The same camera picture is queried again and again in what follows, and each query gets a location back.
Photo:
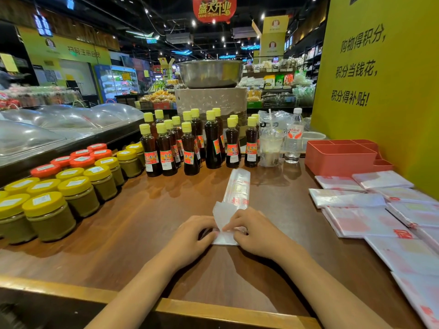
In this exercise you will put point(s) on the person's right hand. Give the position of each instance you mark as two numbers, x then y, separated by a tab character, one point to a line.
262	236

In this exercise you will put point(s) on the person's left hand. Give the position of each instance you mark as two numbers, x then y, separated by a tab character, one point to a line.
187	241

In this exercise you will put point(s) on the person's left thumb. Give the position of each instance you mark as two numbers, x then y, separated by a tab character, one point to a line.
210	237

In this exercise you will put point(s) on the person's right thumb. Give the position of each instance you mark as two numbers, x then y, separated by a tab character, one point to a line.
240	232

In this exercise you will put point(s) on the clear plastic bag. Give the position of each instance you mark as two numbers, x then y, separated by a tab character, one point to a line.
236	190

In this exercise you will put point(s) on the person's left forearm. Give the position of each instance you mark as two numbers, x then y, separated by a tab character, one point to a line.
137	294

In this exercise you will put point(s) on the person's right forearm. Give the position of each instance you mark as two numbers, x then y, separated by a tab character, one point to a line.
325	291

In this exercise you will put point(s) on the plastic drink cup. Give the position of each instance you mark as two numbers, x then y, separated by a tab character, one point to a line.
271	149

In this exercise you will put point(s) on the group of dark sauce bottles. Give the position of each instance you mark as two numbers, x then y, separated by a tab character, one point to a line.
190	143

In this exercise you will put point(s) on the clear water bottle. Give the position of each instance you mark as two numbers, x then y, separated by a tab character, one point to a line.
294	140

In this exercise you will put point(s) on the clear carrier bag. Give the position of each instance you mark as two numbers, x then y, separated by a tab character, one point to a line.
279	121

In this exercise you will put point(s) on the white plastic bowl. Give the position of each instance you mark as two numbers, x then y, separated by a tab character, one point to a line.
312	137

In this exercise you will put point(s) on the red plastic organizer tray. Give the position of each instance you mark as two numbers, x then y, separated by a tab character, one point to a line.
339	157

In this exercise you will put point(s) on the grey stone block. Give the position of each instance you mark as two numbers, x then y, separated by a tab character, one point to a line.
211	99

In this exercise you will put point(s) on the fruit display stand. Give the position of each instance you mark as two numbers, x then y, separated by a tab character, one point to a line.
157	99

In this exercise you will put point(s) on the group of yellow-lid jars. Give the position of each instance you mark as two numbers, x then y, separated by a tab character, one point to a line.
68	193

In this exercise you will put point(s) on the piles of white plastic bags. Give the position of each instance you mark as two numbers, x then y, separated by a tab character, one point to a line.
387	215

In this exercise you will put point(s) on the shelves of packaged goods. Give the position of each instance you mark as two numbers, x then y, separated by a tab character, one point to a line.
277	83

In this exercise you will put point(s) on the clear dome cover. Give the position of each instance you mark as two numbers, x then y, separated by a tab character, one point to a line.
70	116
19	115
120	111
24	137

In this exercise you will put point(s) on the group of red-lid jars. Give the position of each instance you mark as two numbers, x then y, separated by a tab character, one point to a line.
73	161

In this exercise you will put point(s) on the black display counter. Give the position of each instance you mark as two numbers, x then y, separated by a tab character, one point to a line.
85	142

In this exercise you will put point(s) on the steel basin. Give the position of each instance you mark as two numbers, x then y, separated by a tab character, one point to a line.
211	73

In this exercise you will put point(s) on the glass door display fridge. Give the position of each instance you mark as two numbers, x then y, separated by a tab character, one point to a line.
116	82

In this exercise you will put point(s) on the yellow hanging sign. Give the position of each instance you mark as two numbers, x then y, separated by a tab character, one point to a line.
273	35

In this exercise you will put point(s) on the yellow printed sign board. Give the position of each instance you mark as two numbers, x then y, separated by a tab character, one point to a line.
380	85

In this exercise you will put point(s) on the row of wrapped goods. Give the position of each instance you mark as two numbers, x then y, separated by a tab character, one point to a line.
37	95

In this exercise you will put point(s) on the red hanging banner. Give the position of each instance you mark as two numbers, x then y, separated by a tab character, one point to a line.
214	8

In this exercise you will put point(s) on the yellow wall banner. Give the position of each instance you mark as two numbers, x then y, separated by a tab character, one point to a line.
65	49

